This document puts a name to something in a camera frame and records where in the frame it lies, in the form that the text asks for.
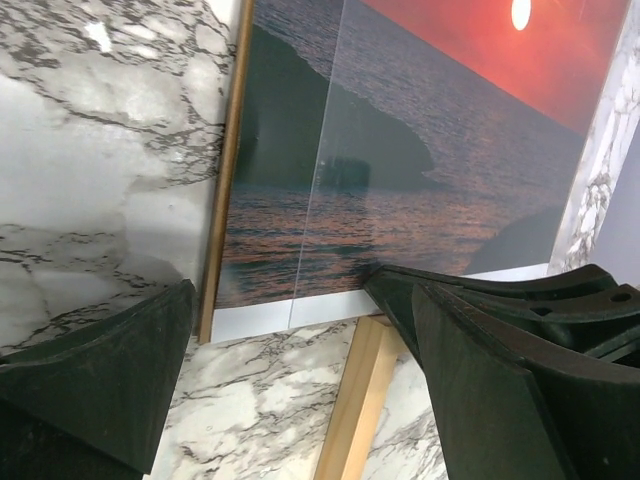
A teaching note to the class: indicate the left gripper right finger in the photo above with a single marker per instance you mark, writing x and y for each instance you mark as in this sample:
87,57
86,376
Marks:
510,405

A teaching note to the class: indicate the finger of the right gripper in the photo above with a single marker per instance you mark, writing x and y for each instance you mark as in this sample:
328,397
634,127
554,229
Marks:
584,310

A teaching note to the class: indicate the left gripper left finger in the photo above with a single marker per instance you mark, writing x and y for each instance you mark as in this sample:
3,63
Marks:
92,404

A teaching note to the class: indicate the wooden picture frame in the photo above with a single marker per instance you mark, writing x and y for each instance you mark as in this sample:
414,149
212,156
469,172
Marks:
361,396

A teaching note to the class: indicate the clear acrylic glazing sheet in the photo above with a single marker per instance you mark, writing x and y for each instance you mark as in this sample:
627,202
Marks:
452,138

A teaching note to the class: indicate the sunset photo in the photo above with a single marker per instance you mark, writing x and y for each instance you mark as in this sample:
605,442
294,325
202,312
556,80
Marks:
286,53

